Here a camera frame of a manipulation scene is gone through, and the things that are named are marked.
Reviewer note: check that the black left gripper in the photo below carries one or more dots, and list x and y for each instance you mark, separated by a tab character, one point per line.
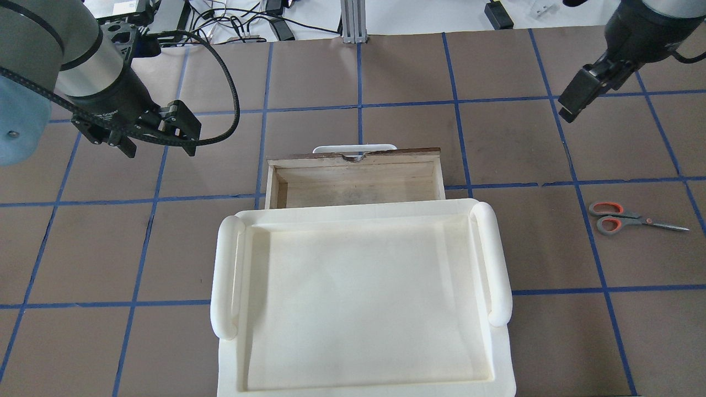
110	105

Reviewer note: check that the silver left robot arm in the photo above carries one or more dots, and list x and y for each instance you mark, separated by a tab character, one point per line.
58	47

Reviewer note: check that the open wooden drawer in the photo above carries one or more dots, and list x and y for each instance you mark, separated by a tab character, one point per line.
337	179

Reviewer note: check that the white drawer handle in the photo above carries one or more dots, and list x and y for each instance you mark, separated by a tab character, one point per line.
367	148

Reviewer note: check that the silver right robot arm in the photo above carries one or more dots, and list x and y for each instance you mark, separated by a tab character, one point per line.
637	33

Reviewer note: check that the aluminium frame post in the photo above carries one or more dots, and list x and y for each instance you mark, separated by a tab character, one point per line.
353	22

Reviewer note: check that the orange grey scissors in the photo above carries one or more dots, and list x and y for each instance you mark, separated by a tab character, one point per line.
612	217

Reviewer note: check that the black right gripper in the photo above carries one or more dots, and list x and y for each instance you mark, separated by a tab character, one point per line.
634	38

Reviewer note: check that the white foam tray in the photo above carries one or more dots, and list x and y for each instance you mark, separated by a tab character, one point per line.
388	299

